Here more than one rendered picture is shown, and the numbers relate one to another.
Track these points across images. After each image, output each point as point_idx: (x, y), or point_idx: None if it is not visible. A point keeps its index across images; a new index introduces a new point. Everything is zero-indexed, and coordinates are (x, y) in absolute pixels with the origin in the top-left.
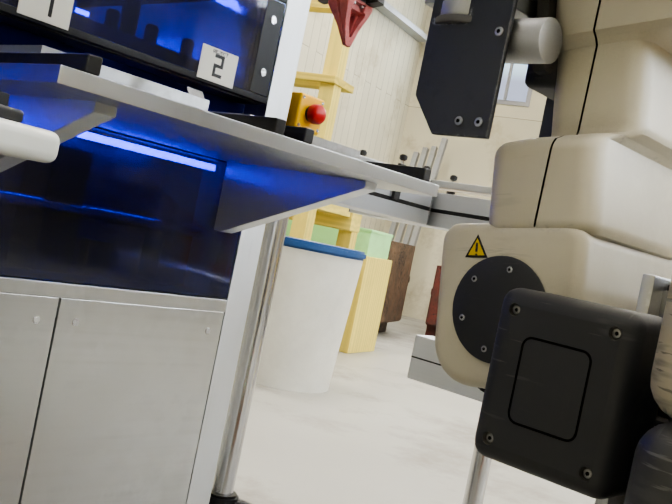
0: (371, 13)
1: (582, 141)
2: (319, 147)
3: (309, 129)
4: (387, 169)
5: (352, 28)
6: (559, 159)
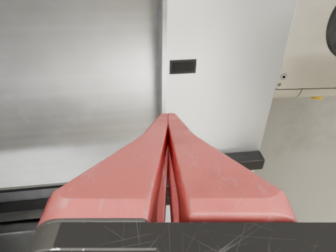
0: (275, 187)
1: None
2: (261, 141)
3: (263, 165)
4: (290, 28)
5: (164, 159)
6: None
